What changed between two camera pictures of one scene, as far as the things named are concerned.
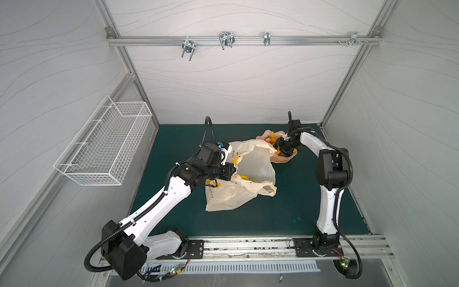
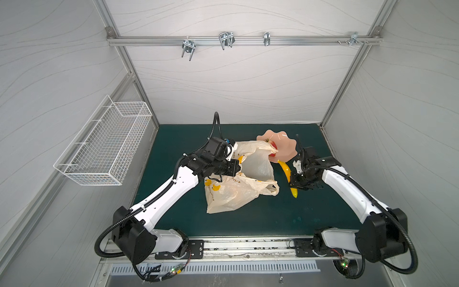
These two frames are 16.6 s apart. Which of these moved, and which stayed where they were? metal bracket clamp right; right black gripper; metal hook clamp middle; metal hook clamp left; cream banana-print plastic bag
Moved: right black gripper
Stayed: cream banana-print plastic bag; metal hook clamp left; metal bracket clamp right; metal hook clamp middle
